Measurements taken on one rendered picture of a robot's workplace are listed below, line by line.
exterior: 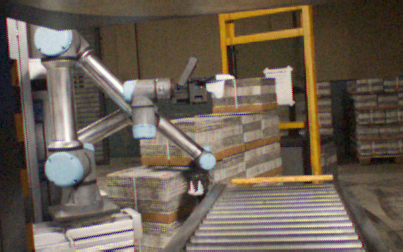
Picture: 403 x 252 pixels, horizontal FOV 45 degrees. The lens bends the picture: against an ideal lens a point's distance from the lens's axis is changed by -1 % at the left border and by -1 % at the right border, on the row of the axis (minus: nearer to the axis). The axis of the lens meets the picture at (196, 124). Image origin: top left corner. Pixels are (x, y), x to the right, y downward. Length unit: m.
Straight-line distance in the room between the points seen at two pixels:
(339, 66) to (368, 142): 2.10
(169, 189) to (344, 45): 7.36
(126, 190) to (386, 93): 5.78
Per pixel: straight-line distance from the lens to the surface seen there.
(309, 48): 3.76
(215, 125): 2.69
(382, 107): 7.75
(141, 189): 2.43
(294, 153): 4.00
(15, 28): 1.96
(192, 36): 9.55
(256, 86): 3.33
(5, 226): 0.87
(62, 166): 1.63
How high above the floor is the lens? 1.18
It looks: 3 degrees down
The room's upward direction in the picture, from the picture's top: 4 degrees counter-clockwise
